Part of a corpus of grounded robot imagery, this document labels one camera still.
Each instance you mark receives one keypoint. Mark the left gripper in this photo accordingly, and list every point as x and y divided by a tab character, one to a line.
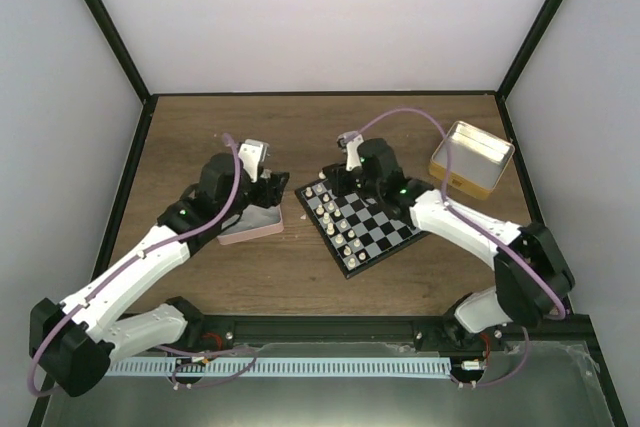
272	190

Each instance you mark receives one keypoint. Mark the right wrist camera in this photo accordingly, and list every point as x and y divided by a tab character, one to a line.
349	142

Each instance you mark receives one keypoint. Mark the yellow metal tin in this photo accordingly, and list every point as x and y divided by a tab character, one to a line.
479	160

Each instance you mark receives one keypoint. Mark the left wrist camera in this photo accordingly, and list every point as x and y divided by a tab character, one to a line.
252	153

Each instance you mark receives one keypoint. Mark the pink metal tin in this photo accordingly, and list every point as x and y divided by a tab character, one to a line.
253	223

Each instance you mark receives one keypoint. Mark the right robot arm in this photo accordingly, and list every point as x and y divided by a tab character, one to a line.
480	257

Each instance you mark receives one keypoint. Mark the black aluminium frame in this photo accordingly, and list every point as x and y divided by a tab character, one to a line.
427	331

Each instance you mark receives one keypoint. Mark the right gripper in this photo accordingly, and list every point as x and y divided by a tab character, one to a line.
336	179

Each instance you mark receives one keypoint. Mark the black white chessboard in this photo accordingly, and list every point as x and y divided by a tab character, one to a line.
381	236

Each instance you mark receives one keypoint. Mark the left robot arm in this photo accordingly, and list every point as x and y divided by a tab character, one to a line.
140	267

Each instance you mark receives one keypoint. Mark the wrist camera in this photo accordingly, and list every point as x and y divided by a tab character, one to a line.
252	153
349	142

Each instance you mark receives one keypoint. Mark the light blue slotted rail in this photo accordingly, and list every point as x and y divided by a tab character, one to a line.
278	367

